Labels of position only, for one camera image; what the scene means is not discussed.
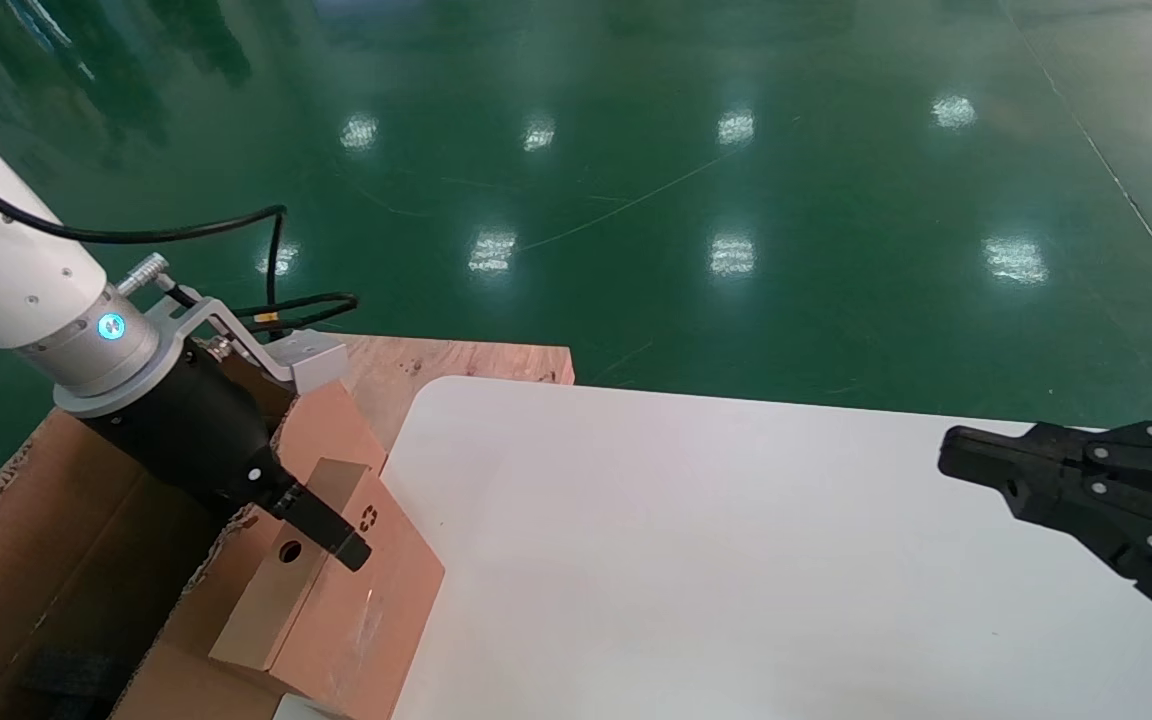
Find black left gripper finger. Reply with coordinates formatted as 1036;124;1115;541
271;483;373;573

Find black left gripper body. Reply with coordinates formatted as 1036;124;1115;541
81;345;303;521

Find small cardboard box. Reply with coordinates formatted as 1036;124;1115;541
208;458;445;720

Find large open cardboard box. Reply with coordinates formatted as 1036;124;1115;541
0;378;389;720

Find wooden pallet board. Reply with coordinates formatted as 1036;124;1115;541
341;335;577;451

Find silver camera mounting bracket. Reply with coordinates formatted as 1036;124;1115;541
116;253;292;386

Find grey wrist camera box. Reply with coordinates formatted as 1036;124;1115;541
266;330;349;396

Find short looped black cable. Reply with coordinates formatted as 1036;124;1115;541
161;285;359;336

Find long black camera cable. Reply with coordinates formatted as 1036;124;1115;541
0;155;288;331

